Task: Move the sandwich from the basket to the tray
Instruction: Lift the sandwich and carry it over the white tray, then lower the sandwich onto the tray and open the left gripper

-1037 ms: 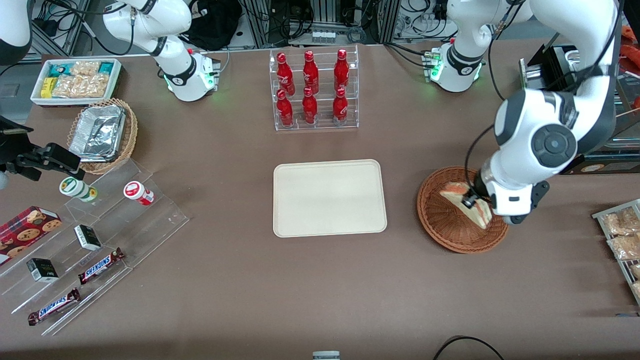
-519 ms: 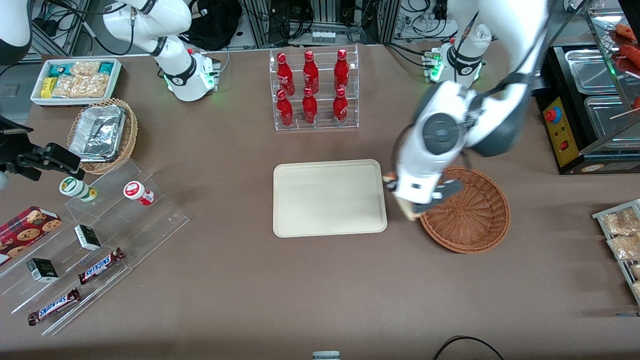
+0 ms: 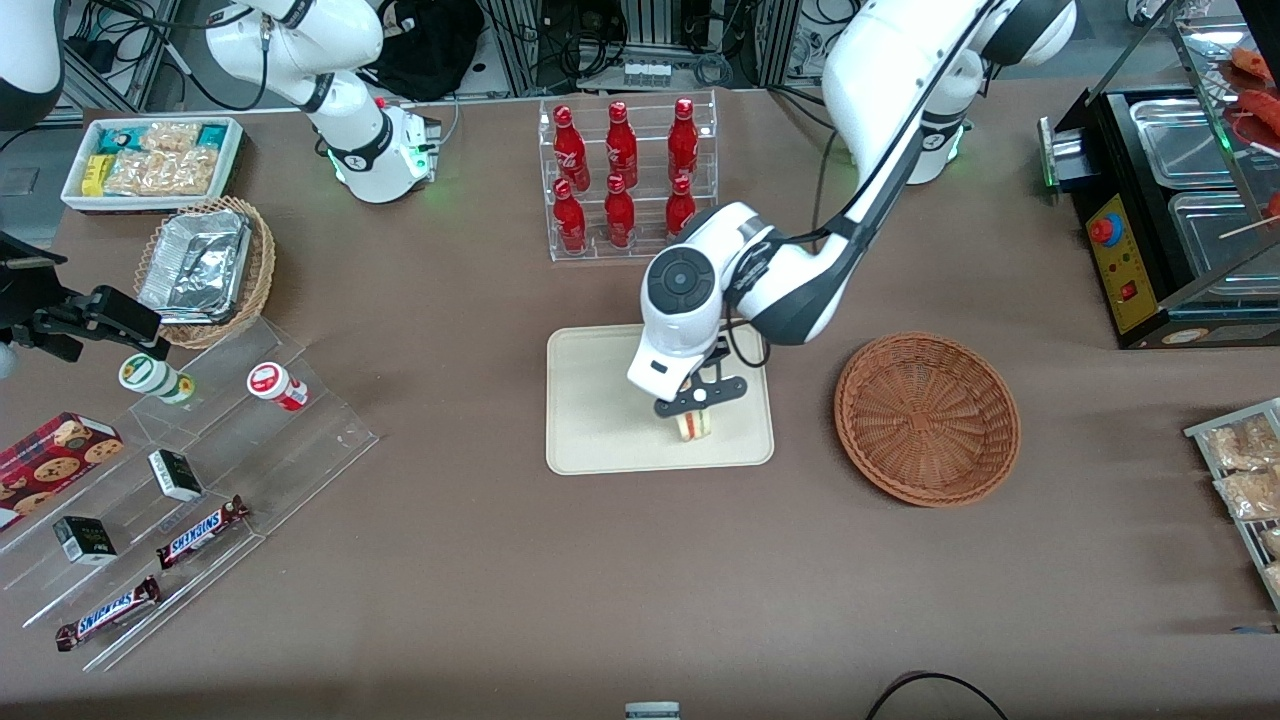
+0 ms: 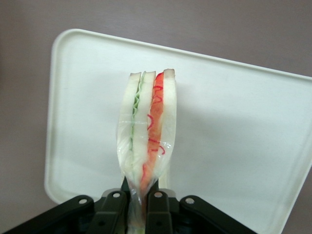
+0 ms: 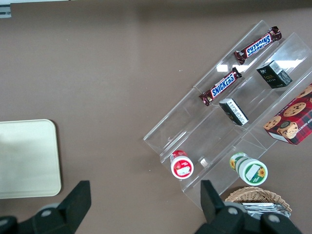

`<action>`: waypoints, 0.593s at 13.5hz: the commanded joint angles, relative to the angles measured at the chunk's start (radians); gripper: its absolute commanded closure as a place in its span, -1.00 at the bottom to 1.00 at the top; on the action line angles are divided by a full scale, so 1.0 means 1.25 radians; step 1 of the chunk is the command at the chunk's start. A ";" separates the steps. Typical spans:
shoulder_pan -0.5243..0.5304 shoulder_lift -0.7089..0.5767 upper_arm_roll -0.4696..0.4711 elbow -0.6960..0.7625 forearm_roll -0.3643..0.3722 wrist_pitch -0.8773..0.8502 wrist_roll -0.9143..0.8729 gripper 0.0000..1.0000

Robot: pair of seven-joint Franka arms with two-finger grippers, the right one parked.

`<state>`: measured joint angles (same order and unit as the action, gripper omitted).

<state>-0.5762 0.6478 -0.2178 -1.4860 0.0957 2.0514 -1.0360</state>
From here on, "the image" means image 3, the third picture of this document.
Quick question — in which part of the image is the tray of packaged snacks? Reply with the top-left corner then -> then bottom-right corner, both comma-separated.
1185,398 -> 1280,613

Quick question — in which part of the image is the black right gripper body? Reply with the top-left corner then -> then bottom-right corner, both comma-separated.
0,235 -> 66,331

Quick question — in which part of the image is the clear acrylic bottle rack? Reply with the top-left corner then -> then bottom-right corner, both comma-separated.
538,90 -> 719,263

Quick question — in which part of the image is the small black box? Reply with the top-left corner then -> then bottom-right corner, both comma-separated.
148,449 -> 204,502
52,516 -> 118,566

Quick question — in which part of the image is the black food warmer machine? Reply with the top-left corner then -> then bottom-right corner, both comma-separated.
1038,85 -> 1280,351

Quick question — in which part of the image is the brown round wicker basket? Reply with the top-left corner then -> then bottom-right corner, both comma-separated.
834,332 -> 1021,508

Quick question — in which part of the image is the black cable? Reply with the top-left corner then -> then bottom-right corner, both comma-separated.
865,672 -> 1011,720

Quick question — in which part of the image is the red cola bottle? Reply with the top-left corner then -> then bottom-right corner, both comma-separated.
603,173 -> 637,249
667,97 -> 700,184
605,100 -> 639,189
553,178 -> 588,254
553,104 -> 591,191
665,175 -> 697,239

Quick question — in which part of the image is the light wicker basket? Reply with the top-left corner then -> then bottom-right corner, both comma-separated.
133,196 -> 277,350

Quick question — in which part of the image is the aluminium foil container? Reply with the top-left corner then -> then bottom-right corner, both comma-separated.
137,209 -> 252,326

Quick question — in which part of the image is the cream plastic tray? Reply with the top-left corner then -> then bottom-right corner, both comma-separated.
546,325 -> 776,476

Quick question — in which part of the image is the snickers bar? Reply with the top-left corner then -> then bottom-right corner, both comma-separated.
155,495 -> 251,571
55,575 -> 162,653

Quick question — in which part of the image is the large clear cracker bag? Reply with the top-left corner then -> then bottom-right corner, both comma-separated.
105,148 -> 216,196

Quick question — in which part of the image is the clear bag of crackers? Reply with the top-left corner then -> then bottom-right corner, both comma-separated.
1205,418 -> 1280,471
1215,470 -> 1280,521

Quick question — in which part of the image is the white rectangular snack bin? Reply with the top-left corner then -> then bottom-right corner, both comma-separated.
60,116 -> 246,216

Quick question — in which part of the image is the clear acrylic stepped display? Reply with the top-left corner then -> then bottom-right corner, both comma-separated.
0,318 -> 379,673

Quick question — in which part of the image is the small clear cracker bag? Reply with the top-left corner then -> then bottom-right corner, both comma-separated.
140,122 -> 201,153

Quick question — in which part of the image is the green lid yogurt cup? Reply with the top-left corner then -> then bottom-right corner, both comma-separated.
118,353 -> 196,406

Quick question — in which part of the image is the red cookie box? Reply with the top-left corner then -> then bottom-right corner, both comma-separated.
0,412 -> 126,531

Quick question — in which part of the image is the black bag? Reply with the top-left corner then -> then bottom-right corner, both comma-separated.
365,0 -> 486,101

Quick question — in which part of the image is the steel warmer pan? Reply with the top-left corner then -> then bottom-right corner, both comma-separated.
1128,96 -> 1239,188
1167,190 -> 1280,293

